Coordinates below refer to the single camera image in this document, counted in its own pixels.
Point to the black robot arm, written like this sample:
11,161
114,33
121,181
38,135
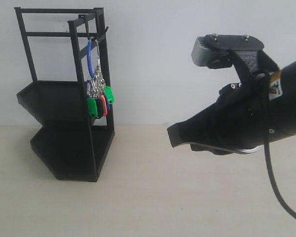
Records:
282,105

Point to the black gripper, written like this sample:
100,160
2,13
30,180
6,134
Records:
241,120

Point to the black metal rack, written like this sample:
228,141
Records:
72,144

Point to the bunch of coloured key tags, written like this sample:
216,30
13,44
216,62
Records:
100,96

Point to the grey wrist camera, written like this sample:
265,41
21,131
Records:
244,52

